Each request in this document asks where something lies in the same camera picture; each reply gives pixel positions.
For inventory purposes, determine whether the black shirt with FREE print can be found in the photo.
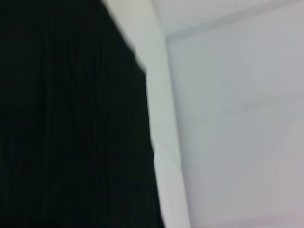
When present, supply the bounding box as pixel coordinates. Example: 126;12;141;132
0;0;166;228

